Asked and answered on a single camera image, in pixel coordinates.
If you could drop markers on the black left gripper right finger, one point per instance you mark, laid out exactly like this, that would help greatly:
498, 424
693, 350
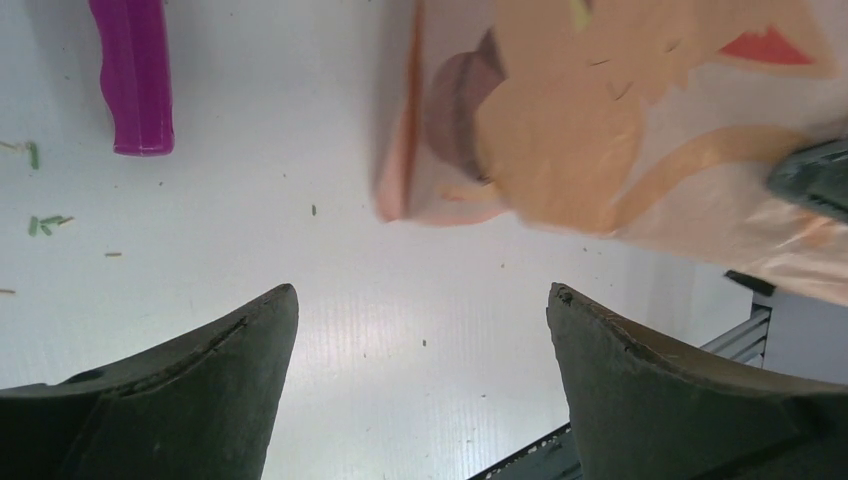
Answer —
644, 405

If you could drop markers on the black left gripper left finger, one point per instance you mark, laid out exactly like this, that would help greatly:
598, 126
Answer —
200, 406

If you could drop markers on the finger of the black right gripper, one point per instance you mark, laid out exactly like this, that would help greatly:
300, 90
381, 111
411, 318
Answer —
814, 178

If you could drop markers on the pink cat litter bag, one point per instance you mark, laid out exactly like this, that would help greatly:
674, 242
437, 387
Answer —
655, 123

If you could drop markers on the magenta plastic scoop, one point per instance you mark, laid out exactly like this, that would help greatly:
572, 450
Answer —
135, 78

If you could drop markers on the aluminium front frame rail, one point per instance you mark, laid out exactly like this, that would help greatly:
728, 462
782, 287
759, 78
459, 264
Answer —
745, 343

